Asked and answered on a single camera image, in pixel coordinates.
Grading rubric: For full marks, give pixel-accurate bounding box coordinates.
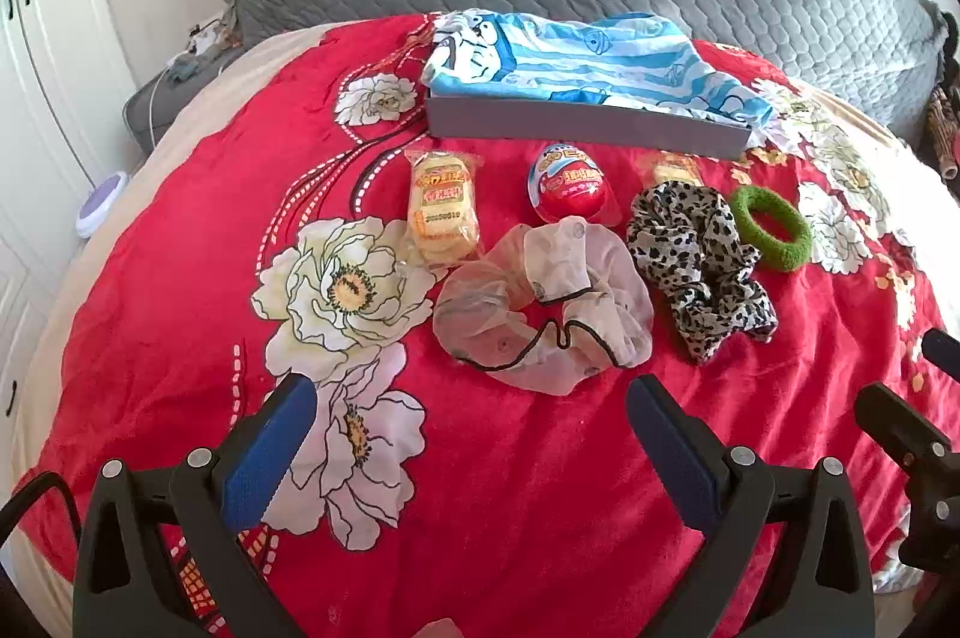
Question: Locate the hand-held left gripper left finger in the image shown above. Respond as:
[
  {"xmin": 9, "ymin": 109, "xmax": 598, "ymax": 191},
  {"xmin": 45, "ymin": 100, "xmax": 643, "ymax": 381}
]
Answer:
[{"xmin": 73, "ymin": 374, "xmax": 320, "ymax": 638}]

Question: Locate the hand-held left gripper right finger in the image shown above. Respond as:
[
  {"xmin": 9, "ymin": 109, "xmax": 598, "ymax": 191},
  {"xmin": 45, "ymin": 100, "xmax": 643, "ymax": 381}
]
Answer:
[{"xmin": 626, "ymin": 374, "xmax": 877, "ymax": 638}]

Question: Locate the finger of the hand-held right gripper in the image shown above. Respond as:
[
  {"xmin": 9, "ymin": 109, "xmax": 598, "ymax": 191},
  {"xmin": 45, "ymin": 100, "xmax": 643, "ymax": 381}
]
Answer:
[
  {"xmin": 921, "ymin": 329, "xmax": 960, "ymax": 385},
  {"xmin": 853, "ymin": 383, "xmax": 957, "ymax": 468}
]

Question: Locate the green fuzzy hair tie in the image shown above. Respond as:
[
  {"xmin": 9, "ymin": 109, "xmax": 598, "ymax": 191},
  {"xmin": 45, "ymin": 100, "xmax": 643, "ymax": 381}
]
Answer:
[{"xmin": 729, "ymin": 185, "xmax": 815, "ymax": 273}]

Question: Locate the sheer beige scrunchie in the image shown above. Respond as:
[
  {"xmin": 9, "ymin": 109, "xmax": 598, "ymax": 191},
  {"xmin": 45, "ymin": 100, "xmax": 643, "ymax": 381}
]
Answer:
[{"xmin": 433, "ymin": 216, "xmax": 655, "ymax": 396}]

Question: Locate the leopard print scrunchie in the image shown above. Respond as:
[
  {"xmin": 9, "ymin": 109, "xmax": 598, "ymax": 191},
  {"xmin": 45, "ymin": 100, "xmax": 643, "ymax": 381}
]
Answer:
[{"xmin": 626, "ymin": 182, "xmax": 779, "ymax": 365}]

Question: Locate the rice cracker packet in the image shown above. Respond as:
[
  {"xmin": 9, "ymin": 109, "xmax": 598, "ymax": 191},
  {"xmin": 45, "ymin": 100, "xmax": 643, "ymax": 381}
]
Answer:
[
  {"xmin": 403, "ymin": 149, "xmax": 482, "ymax": 268},
  {"xmin": 639, "ymin": 152, "xmax": 706, "ymax": 189}
]

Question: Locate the red toy egg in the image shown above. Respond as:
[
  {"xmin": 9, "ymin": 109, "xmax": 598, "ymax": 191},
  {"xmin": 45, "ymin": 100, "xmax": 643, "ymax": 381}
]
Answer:
[{"xmin": 527, "ymin": 143, "xmax": 610, "ymax": 226}]

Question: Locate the grey box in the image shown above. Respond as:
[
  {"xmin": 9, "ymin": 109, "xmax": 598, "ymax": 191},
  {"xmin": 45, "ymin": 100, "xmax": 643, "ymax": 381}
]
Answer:
[{"xmin": 426, "ymin": 83, "xmax": 753, "ymax": 161}]

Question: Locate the red floral blanket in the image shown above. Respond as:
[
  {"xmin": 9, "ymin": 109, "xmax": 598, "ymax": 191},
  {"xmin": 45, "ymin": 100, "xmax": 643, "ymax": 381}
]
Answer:
[{"xmin": 15, "ymin": 11, "xmax": 950, "ymax": 638}]

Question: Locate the brown striped cloth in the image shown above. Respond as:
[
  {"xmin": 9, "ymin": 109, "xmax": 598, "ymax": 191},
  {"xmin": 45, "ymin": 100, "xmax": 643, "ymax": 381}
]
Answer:
[{"xmin": 924, "ymin": 83, "xmax": 960, "ymax": 181}]

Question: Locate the purple white round object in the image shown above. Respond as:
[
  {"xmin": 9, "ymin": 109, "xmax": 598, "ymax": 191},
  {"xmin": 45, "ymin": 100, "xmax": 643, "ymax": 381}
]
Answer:
[{"xmin": 75, "ymin": 173, "xmax": 130, "ymax": 238}]

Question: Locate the dark cloth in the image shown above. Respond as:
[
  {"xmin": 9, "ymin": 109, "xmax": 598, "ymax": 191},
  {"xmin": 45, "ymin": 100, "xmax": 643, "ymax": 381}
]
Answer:
[{"xmin": 930, "ymin": 11, "xmax": 960, "ymax": 84}]

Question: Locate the grey stool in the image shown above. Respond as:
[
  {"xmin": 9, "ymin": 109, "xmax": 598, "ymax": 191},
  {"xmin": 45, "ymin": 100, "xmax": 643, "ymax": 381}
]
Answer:
[{"xmin": 124, "ymin": 75, "xmax": 196, "ymax": 155}]

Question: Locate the blue striped cartoon cloth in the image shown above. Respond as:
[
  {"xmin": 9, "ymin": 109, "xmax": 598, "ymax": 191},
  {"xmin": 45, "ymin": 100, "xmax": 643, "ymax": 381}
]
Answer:
[{"xmin": 420, "ymin": 8, "xmax": 775, "ymax": 130}]

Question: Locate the grey crumpled cloth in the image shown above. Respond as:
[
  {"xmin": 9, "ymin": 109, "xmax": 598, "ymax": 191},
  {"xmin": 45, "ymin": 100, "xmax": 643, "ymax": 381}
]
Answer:
[{"xmin": 166, "ymin": 51, "xmax": 220, "ymax": 85}]

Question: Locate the white wardrobe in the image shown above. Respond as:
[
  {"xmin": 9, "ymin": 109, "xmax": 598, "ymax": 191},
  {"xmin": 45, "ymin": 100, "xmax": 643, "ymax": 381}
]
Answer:
[{"xmin": 0, "ymin": 0, "xmax": 143, "ymax": 451}]

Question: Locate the black cable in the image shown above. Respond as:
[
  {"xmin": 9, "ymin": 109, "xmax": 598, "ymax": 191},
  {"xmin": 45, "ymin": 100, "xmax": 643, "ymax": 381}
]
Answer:
[{"xmin": 0, "ymin": 471, "xmax": 83, "ymax": 556}]

